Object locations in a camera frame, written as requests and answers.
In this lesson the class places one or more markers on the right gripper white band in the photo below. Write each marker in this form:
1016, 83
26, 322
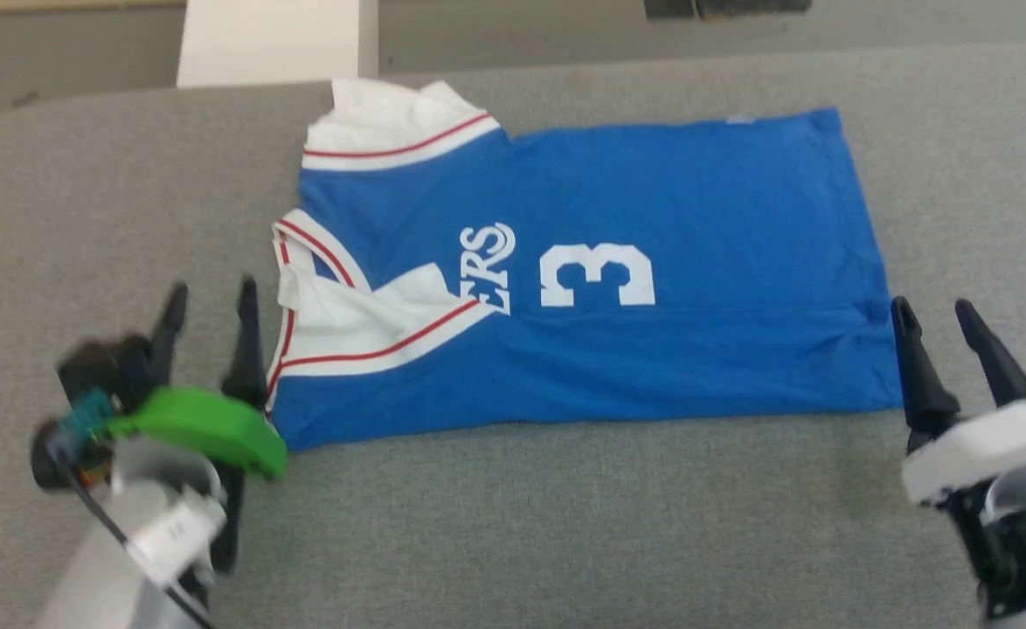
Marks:
985, 441

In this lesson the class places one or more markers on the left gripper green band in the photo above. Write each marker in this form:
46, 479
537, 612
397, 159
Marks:
207, 428

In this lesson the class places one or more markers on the blue basketball jersey white trim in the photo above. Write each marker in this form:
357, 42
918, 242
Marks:
618, 306

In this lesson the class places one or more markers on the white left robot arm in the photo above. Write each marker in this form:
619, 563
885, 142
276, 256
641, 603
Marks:
120, 559

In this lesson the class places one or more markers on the white rectangular box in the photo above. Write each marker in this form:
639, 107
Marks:
273, 44

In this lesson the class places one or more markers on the grey fabric sofa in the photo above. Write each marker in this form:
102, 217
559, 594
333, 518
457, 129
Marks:
565, 524

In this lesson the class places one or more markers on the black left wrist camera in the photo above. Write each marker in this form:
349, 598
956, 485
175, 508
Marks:
102, 367

